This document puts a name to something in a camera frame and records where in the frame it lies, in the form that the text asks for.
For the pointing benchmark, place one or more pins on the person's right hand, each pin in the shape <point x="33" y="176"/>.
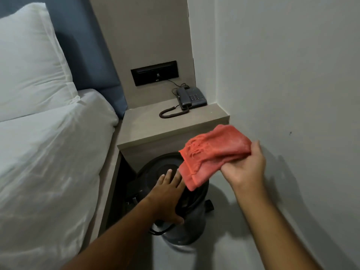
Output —
<point x="247" y="172"/>

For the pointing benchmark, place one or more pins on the person's left hand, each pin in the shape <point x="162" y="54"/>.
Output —
<point x="164" y="199"/>

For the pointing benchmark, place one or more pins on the person's left thumb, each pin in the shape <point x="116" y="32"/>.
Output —
<point x="175" y="220"/>

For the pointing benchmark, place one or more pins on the person's left middle finger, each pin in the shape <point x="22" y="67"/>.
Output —
<point x="177" y="179"/>

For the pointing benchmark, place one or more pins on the person's left little finger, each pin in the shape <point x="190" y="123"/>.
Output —
<point x="161" y="181"/>

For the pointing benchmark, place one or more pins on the person's right thumb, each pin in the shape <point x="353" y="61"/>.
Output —
<point x="257" y="153"/>

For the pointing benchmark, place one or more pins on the black vacuum cleaner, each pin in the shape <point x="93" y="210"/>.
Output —
<point x="194" y="219"/>

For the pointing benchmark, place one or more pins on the orange cleaning cloth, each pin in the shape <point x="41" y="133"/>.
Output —
<point x="213" y="154"/>

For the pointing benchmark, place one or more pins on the person's right forearm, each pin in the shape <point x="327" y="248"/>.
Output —
<point x="270" y="233"/>

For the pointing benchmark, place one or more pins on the person's left forearm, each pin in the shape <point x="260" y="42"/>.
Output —
<point x="118" y="239"/>

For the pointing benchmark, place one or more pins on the beige bedside table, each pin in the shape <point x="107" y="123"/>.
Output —
<point x="157" y="129"/>

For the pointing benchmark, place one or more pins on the black desk telephone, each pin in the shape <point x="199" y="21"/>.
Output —
<point x="194" y="96"/>

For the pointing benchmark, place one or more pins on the black socket panel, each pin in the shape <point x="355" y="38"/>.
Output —
<point x="153" y="73"/>

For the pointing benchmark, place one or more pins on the white duvet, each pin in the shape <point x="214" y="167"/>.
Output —
<point x="50" y="171"/>

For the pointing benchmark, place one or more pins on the blue padded headboard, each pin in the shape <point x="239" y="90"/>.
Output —
<point x="84" y="42"/>

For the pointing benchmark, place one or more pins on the white pillow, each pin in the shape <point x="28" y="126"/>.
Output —
<point x="31" y="67"/>

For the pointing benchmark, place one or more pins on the beige bed frame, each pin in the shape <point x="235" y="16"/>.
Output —
<point x="108" y="182"/>

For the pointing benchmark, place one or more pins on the beige wall panel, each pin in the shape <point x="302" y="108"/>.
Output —
<point x="140" y="30"/>

